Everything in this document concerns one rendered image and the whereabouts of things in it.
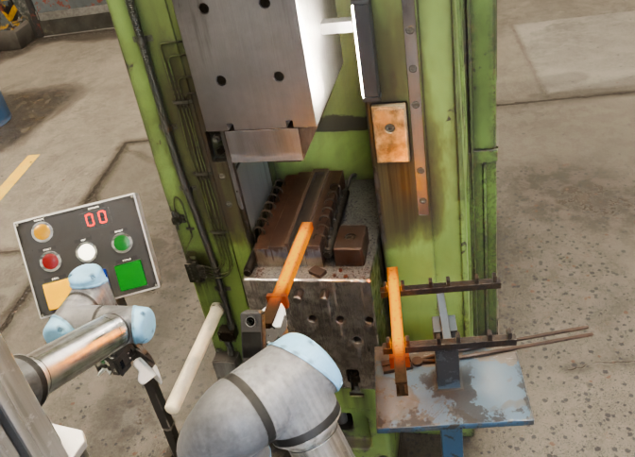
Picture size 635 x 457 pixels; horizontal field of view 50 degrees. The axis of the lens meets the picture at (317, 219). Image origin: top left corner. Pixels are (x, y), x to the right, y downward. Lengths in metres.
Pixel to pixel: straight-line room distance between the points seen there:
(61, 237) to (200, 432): 1.13
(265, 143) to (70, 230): 0.61
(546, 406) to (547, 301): 0.60
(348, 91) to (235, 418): 1.43
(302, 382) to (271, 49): 0.91
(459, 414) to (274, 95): 0.94
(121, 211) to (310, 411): 1.12
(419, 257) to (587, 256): 1.53
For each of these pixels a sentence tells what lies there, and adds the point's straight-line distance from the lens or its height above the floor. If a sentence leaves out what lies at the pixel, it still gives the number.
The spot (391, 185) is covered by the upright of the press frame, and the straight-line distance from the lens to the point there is 1.94.
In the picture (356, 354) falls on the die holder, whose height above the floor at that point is 0.62.
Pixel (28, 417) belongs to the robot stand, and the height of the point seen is 1.70.
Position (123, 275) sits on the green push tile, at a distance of 1.98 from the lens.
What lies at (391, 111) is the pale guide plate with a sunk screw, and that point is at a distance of 1.80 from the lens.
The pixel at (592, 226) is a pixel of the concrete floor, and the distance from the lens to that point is 3.68.
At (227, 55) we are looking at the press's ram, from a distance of 1.70.
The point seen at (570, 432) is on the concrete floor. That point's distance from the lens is 2.71.
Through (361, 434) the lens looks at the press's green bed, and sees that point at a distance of 2.48.
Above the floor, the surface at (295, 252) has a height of 1.13.
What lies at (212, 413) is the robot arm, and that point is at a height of 1.40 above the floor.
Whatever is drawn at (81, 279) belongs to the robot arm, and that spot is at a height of 1.29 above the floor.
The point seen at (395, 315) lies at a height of 0.95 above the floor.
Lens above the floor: 2.11
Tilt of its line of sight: 33 degrees down
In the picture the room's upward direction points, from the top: 10 degrees counter-clockwise
